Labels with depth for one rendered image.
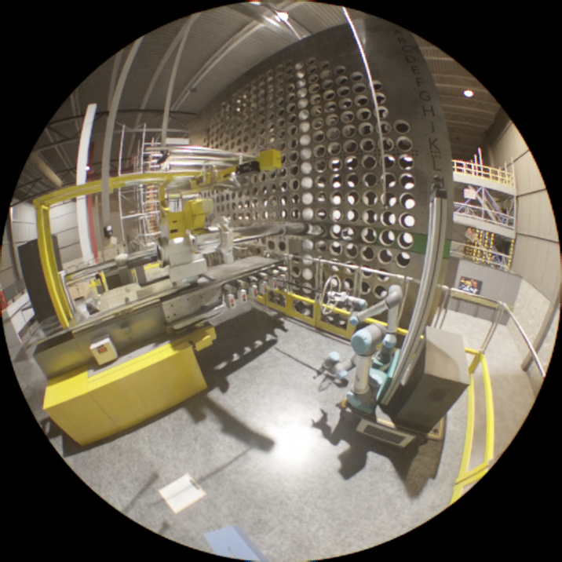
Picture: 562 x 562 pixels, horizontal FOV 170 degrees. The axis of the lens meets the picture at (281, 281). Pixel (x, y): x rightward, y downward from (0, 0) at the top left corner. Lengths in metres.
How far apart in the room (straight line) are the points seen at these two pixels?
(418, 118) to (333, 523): 4.23
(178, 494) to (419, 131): 4.53
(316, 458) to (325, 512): 0.48
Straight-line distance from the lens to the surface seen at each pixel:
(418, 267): 2.94
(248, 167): 1.44
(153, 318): 1.99
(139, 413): 2.09
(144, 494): 1.92
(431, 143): 3.10
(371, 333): 0.99
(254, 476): 1.65
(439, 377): 1.24
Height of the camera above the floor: 1.61
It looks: 20 degrees down
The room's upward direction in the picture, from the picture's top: 2 degrees counter-clockwise
